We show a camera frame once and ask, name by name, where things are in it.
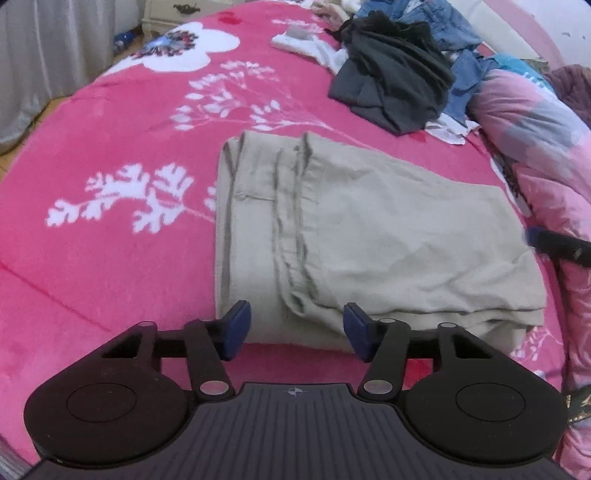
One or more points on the blue denim garment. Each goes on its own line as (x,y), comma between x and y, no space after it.
(466,74)

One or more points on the maroon cloth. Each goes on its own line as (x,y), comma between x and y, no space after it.
(572,87)

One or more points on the blue jeans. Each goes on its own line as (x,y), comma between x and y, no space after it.
(443,23)

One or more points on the white t-shirt with grey label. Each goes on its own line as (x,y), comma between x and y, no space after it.
(318,48)

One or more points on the beige pants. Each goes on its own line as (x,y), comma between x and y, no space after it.
(392,230)

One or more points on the dark grey garment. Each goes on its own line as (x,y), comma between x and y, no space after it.
(397,74)

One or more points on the teal cloth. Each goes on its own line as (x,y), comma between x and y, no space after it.
(517,62)

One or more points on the white garment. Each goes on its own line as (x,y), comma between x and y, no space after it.
(450,131)

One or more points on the cream nightstand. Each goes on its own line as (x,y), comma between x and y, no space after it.
(171,16)

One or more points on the white padded headboard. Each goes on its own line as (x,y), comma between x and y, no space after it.
(498,23)

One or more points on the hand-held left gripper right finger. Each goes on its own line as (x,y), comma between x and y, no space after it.
(355,330)

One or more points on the pink floral blanket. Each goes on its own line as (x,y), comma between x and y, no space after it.
(115,254)

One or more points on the cream garment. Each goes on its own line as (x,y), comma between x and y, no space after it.
(334,11)

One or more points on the grey curtain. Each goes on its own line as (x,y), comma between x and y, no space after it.
(41,55)

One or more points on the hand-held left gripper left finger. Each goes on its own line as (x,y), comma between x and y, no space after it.
(238,330)

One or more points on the pink patterned quilt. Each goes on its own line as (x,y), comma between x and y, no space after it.
(531,138)

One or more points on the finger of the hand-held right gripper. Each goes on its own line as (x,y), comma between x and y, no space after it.
(558,244)

